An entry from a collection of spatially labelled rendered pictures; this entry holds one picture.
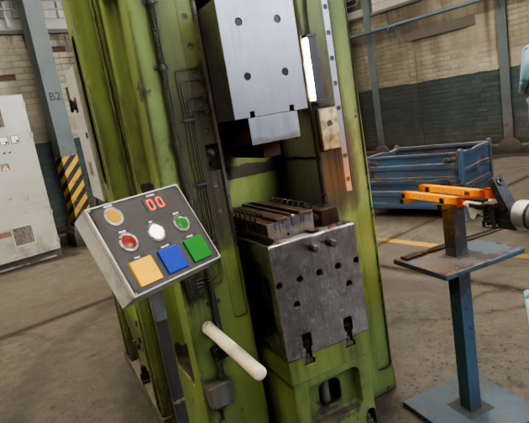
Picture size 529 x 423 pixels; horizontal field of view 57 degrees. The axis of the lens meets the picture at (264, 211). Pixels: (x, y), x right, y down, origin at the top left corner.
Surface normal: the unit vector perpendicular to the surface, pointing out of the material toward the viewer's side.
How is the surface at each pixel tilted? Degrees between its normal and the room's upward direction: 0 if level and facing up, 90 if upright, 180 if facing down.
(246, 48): 90
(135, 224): 60
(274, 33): 90
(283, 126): 90
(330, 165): 90
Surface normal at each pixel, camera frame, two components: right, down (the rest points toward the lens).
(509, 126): -0.77, 0.25
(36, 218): 0.63, 0.04
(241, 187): 0.45, 0.10
